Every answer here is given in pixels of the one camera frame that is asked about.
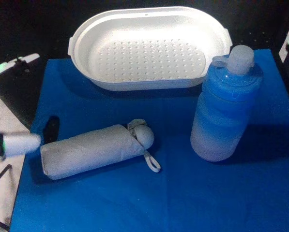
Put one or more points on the grey umbrella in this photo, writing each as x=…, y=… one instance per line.
x=91, y=149

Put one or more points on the blue frosted water bottle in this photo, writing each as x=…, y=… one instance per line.
x=221, y=120

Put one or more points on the small black oval object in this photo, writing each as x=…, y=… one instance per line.
x=51, y=131

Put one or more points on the blue table cloth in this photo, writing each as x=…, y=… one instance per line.
x=139, y=205

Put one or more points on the white perforated oval basin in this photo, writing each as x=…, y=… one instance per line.
x=144, y=58

